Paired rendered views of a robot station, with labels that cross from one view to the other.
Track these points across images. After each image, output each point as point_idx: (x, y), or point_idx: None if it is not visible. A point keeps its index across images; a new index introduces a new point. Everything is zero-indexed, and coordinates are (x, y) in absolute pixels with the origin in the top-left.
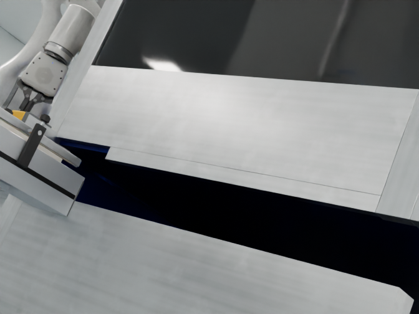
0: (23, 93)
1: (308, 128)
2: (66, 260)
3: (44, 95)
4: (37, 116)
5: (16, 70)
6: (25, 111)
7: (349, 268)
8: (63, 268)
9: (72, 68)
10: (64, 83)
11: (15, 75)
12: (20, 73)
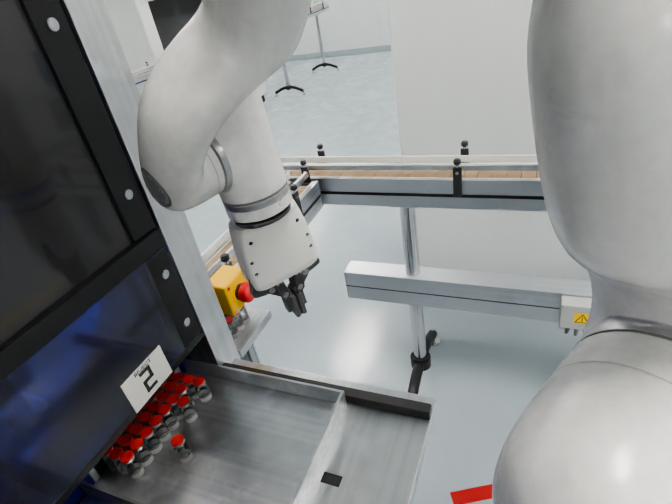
0: (305, 277)
1: None
2: None
3: (273, 282)
4: (209, 270)
5: (591, 283)
6: (223, 265)
7: None
8: None
9: (185, 215)
10: (193, 237)
11: (597, 305)
12: (639, 309)
